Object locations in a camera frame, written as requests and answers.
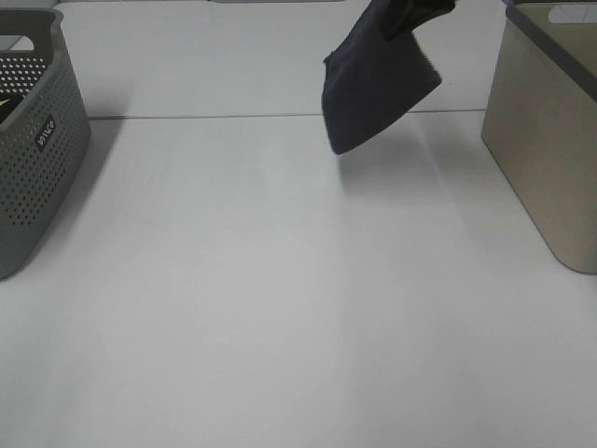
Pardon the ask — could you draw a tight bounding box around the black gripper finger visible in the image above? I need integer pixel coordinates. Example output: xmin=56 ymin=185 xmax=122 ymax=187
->
xmin=380 ymin=0 xmax=456 ymax=40

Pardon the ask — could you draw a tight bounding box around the dark grey towel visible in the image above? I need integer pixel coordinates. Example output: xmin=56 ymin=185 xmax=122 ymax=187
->
xmin=321 ymin=1 xmax=441 ymax=154

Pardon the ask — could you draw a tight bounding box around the beige storage bin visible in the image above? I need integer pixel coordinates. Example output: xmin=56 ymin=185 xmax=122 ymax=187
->
xmin=481 ymin=1 xmax=596 ymax=274

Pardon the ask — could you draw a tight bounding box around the grey perforated plastic basket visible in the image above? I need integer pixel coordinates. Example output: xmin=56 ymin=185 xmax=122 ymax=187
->
xmin=1 ymin=8 xmax=91 ymax=278

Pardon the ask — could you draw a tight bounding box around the black item with yellow stripe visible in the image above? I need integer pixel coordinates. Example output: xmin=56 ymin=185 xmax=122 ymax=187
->
xmin=0 ymin=94 xmax=23 ymax=123

